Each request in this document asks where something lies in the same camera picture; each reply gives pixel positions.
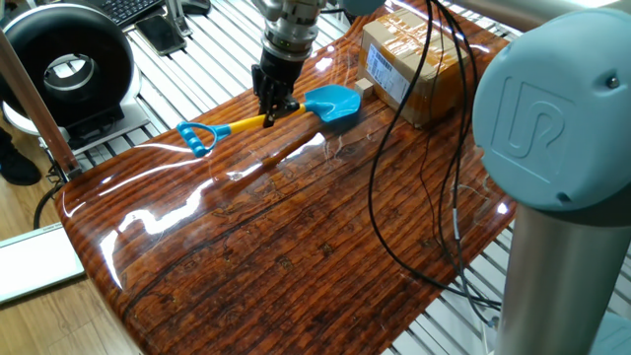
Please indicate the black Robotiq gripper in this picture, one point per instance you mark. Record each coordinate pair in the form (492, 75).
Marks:
(281, 69)

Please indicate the blue yellow toy shovel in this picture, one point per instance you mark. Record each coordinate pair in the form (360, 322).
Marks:
(335, 101)

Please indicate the small wooden cube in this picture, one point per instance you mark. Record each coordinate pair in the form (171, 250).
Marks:
(364, 88)

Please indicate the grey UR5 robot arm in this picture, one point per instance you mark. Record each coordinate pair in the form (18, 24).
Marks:
(542, 123)

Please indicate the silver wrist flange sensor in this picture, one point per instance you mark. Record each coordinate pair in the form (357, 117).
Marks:
(291, 29)

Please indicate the black computer mouse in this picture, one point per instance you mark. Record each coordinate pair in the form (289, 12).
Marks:
(197, 6)

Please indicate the metal stand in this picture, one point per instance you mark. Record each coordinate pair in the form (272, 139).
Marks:
(175, 20)

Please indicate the black smartphone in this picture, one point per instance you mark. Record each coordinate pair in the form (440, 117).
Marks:
(160, 34)

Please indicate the white device base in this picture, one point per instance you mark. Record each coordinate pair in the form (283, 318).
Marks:
(133, 111)

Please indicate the cardboard box with yellow tape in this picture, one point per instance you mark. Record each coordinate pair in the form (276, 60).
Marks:
(404, 44)

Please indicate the black keyboard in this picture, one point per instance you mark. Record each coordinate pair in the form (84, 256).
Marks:
(123, 10)

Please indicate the black shoe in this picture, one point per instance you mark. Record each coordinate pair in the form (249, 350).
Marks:
(17, 167)

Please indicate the grey ribbed aluminium table base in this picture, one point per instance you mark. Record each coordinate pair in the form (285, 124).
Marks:
(485, 266)

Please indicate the white flat panel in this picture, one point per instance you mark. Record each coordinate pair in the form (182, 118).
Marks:
(34, 261)

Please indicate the white wrist mounting bracket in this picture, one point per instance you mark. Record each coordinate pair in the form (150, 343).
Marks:
(266, 6)

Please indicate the slanted brown frame post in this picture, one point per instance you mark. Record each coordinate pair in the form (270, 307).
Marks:
(34, 103)

